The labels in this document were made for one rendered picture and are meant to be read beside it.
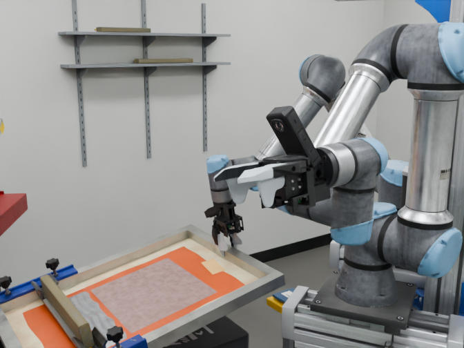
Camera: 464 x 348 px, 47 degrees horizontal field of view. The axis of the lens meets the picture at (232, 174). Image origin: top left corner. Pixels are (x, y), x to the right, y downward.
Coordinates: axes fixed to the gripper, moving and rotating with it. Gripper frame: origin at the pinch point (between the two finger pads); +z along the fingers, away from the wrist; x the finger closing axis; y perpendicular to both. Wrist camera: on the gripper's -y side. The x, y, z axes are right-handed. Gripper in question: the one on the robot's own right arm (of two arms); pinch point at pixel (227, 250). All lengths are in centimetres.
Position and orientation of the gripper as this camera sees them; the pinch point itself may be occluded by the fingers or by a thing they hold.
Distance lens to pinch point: 190.6
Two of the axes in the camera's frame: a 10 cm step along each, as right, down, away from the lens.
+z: 1.4, 9.4, 3.2
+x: 8.1, -2.9, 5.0
